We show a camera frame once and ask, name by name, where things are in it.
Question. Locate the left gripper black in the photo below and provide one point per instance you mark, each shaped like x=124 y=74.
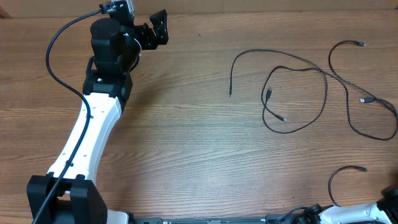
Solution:
x=161 y=32

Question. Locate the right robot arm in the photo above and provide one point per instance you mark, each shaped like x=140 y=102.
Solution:
x=382 y=211

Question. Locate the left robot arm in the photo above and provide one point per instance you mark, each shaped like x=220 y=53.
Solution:
x=67 y=193

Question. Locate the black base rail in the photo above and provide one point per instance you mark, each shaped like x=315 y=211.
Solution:
x=214 y=220

